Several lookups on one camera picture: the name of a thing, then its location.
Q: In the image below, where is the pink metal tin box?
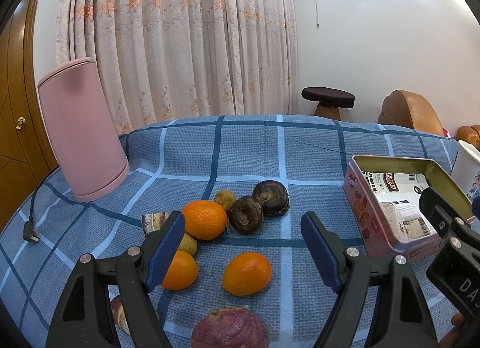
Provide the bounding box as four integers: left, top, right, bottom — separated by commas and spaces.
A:
343, 154, 474, 263

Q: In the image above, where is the small orange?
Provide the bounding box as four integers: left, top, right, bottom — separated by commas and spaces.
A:
161, 250, 199, 291
222, 252, 272, 297

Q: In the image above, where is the small green-yellow fruit front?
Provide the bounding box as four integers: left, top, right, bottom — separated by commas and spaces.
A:
177, 232, 198, 256

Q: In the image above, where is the small green-yellow fruit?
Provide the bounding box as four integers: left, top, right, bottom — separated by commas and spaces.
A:
214, 189, 237, 212
177, 232, 198, 256

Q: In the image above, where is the purple passion fruit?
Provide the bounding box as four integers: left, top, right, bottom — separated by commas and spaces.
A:
190, 307, 270, 348

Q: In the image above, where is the large orange tangerine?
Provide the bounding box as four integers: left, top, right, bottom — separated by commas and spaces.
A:
182, 200, 228, 241

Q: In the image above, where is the dark water chestnut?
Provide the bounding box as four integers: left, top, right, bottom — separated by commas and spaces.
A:
229, 196, 264, 234
252, 180, 290, 218

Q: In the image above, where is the small green-yellow fruit back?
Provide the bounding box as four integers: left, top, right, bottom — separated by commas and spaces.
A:
214, 189, 237, 212

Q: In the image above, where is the operator hand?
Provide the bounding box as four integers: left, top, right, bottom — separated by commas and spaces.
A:
438, 312, 468, 348

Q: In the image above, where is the white paper cup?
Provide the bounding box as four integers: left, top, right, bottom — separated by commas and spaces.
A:
451, 141, 480, 200

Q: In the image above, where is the brown leather sofa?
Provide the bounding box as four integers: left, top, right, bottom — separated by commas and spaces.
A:
456, 125, 480, 150

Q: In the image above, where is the brown leather armchair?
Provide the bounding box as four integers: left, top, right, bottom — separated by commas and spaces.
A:
377, 90, 444, 137

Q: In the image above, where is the blue plaid tablecloth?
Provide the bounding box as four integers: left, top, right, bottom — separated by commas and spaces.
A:
1, 115, 458, 347

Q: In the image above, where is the wooden door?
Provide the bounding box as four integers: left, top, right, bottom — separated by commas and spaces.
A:
0, 0, 57, 228

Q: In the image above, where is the dark round stool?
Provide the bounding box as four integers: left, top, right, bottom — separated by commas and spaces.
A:
301, 87, 355, 120

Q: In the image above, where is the pink cylindrical appliance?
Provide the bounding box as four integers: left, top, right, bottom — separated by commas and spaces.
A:
38, 57, 129, 202

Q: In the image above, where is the floral pink curtain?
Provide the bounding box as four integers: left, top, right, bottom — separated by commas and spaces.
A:
56, 0, 299, 134

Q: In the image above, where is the black power cord plug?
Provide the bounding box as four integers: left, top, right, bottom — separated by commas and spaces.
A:
22, 184, 41, 242

